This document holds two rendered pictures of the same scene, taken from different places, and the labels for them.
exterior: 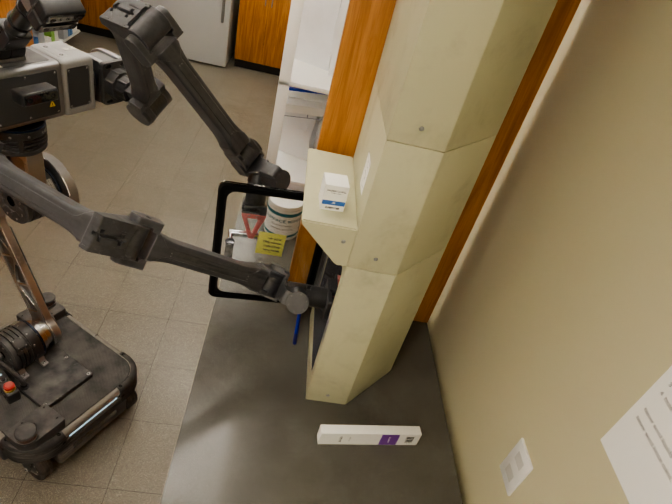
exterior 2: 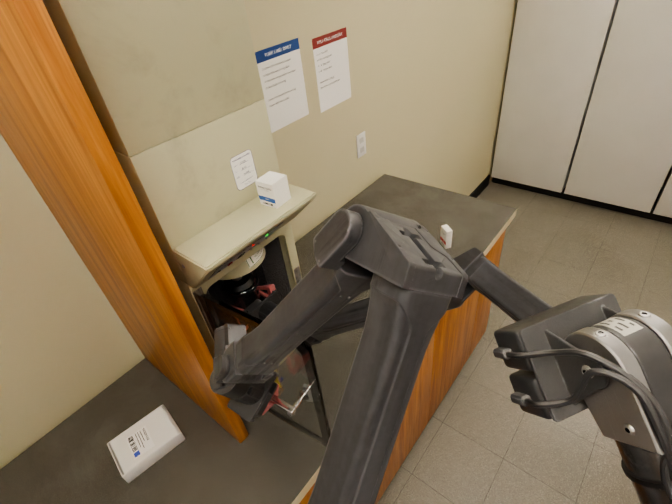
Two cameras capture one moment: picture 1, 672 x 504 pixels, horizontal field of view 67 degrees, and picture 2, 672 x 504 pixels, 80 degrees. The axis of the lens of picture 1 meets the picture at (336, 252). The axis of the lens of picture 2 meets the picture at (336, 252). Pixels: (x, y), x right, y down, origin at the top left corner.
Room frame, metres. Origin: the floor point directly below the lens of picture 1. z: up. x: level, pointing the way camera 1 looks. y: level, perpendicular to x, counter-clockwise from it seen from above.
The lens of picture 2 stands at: (1.31, 0.75, 1.97)
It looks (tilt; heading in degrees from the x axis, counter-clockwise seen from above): 38 degrees down; 233
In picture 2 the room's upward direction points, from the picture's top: 8 degrees counter-clockwise
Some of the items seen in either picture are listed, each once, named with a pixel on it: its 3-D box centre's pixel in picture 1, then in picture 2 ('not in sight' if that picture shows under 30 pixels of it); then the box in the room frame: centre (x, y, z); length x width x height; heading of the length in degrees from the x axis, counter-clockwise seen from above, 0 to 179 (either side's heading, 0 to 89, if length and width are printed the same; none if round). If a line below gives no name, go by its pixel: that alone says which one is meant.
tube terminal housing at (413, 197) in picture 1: (385, 260); (220, 256); (1.03, -0.13, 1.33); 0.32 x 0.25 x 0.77; 10
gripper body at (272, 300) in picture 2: (318, 297); (271, 313); (1.00, 0.01, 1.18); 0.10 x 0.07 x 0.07; 11
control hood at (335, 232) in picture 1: (326, 202); (254, 237); (1.00, 0.05, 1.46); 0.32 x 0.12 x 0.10; 10
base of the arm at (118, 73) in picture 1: (122, 85); not in sight; (1.32, 0.71, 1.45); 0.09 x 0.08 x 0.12; 159
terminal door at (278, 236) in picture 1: (268, 249); (269, 375); (1.12, 0.18, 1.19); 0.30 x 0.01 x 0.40; 105
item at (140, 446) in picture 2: not in sight; (146, 441); (1.42, -0.05, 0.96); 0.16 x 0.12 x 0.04; 1
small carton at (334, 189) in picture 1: (333, 192); (273, 189); (0.92, 0.04, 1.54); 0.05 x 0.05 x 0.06; 15
